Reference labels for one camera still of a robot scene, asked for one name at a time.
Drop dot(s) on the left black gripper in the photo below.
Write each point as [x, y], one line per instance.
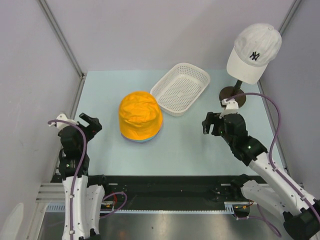
[93, 127]

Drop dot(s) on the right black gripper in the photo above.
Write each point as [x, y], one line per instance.
[212, 118]

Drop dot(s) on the purple bucket hat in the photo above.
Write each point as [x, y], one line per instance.
[129, 139]

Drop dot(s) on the teal hat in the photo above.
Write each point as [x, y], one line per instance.
[144, 140]

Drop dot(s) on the orange hat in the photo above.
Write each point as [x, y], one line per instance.
[139, 115]

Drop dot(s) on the white hat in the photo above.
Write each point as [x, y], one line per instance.
[254, 48]

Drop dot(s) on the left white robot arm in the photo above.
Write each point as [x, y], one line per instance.
[83, 193]

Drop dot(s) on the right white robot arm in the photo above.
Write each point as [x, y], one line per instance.
[298, 210]

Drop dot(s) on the white plastic basket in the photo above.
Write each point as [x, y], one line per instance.
[179, 88]

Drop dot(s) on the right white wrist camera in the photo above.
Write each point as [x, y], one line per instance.
[230, 107]

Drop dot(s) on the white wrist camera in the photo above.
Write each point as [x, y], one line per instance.
[230, 107]
[62, 121]

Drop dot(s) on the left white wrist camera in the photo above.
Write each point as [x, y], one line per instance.
[62, 121]

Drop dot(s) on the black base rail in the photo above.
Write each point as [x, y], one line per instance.
[170, 193]

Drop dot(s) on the aluminium frame rail left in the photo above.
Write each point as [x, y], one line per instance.
[51, 193]

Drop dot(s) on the white cable duct right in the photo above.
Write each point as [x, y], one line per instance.
[239, 206]

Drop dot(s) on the white cable duct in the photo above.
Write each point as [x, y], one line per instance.
[60, 208]
[239, 206]

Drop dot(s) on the white cable duct left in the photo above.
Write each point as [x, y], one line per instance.
[60, 208]

